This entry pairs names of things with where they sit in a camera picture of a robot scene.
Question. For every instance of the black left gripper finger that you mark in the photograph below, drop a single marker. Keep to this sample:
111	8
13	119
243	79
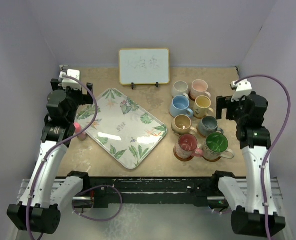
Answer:
55	84
88	98

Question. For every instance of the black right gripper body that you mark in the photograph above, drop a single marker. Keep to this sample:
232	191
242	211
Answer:
234	110

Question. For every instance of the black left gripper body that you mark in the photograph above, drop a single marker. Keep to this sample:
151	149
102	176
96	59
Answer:
74	96

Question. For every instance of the yellow ceramic cup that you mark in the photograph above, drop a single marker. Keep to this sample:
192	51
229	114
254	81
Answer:
201	107

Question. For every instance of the grey blue ceramic cup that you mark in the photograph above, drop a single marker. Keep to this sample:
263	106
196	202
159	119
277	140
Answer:
208	125

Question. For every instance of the pink ceramic cup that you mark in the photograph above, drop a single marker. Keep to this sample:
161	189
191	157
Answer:
199	87

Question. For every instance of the light blue ceramic cup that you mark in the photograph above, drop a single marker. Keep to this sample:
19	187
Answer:
180	106

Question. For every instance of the green ceramic cup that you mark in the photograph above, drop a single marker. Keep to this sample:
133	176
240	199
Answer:
218	143

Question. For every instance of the white ceramic cup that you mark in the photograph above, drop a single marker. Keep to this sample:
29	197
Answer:
179	88

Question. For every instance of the tan ceramic cup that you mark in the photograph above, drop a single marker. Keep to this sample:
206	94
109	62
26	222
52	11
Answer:
182	124

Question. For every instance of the red ceramic cup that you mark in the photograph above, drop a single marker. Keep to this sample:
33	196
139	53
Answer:
187	148

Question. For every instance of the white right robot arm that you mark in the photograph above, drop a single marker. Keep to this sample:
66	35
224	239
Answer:
253	213

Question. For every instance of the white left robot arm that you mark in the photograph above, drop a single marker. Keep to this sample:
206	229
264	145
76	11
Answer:
39	208

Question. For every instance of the pink capped small bottle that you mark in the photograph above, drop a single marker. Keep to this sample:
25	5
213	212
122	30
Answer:
79	132

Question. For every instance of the floral serving tray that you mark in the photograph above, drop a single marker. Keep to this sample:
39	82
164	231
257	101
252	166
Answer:
126	131

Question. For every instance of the small whiteboard with stand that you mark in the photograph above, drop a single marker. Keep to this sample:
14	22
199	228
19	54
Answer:
144	66

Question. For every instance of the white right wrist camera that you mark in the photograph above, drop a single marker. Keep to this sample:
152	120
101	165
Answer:
243	88

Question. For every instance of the aluminium frame rail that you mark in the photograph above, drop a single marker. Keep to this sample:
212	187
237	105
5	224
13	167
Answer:
276	191

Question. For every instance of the black front rail base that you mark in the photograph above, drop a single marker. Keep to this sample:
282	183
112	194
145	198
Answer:
110	190

